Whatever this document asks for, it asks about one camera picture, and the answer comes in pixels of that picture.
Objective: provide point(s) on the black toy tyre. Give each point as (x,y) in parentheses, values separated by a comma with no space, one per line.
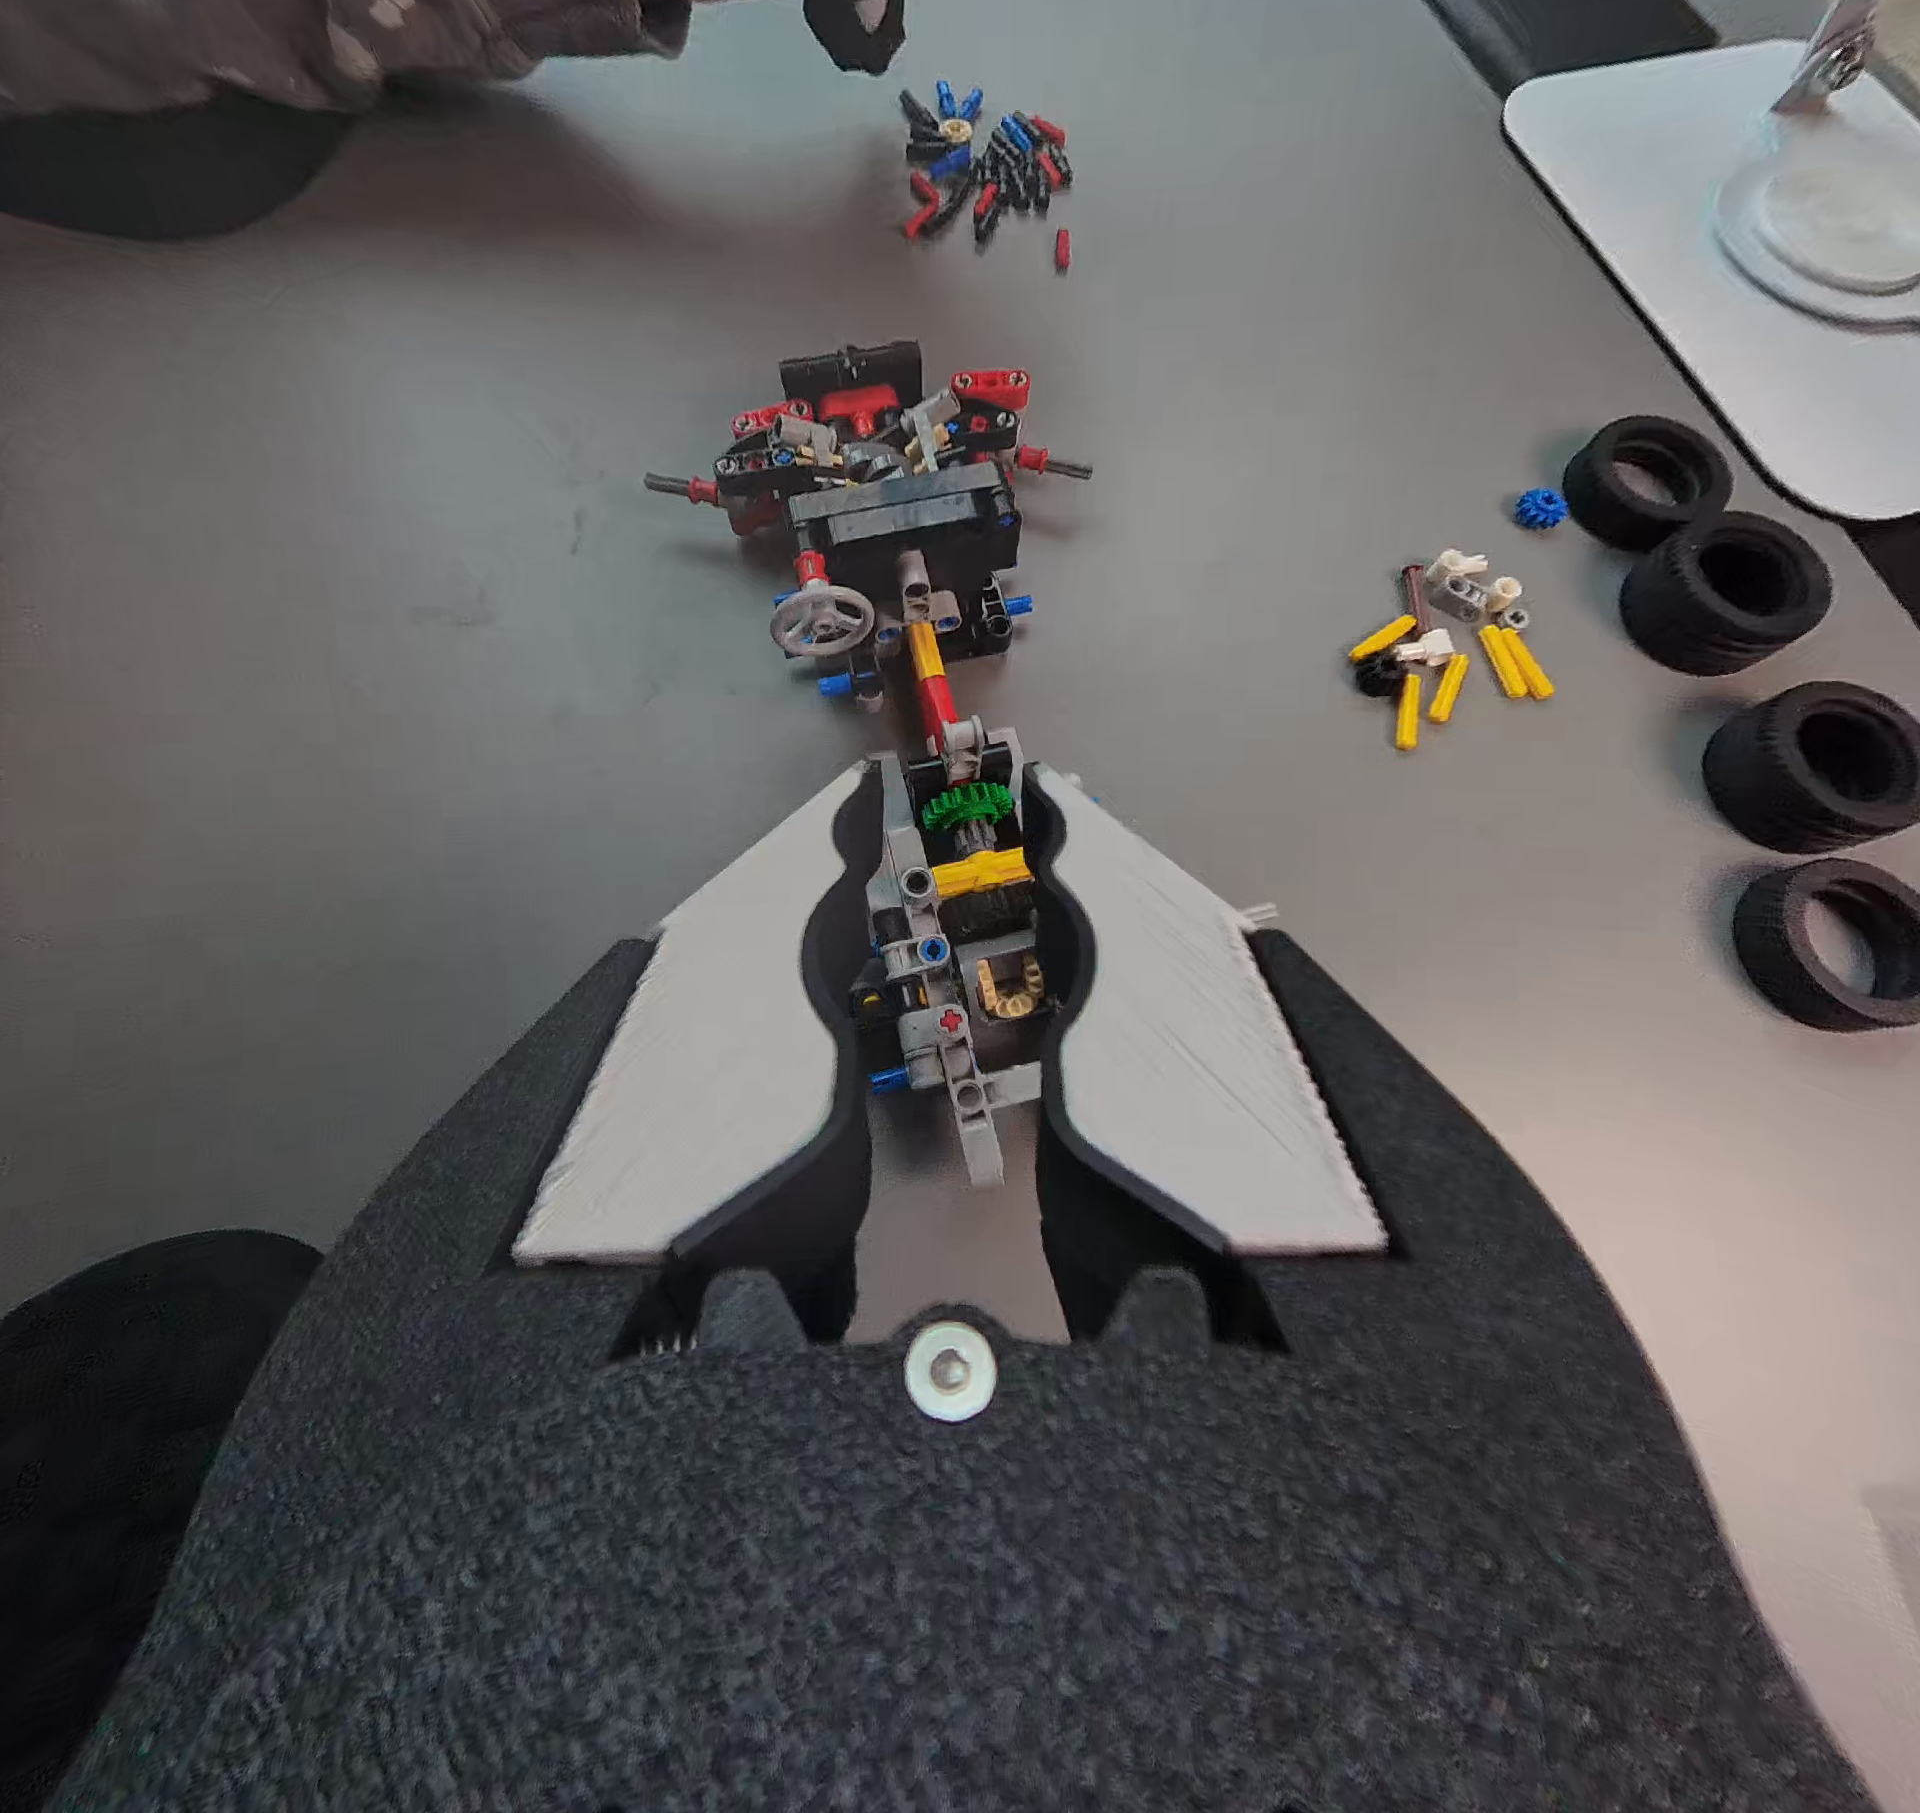
(1599,509)
(1666,628)
(1770,975)
(1741,793)

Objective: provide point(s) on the yellow toy axle pin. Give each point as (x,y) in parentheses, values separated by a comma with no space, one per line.
(1531,667)
(1448,688)
(1406,712)
(1379,640)
(1502,660)

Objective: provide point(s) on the pile of small connector pins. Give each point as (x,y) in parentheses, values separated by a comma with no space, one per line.
(1005,172)

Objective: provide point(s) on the toy brick car chassis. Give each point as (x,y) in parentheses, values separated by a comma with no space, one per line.
(907,516)

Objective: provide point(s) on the white toy connector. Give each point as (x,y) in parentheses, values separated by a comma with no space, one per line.
(1497,594)
(1459,572)
(1434,646)

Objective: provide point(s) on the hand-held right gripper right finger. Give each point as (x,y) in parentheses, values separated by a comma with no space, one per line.
(1200,1064)

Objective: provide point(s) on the small blue toy gear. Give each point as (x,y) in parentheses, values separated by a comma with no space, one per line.
(1538,506)

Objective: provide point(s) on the grey desk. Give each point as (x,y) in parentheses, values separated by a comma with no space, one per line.
(375,644)

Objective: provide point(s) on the small black toy gear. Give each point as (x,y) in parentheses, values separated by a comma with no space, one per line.
(1374,676)

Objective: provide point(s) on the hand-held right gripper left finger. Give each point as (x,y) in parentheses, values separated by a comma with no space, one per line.
(706,1064)

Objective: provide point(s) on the brown toy axle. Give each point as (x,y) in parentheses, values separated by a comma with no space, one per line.
(1416,597)

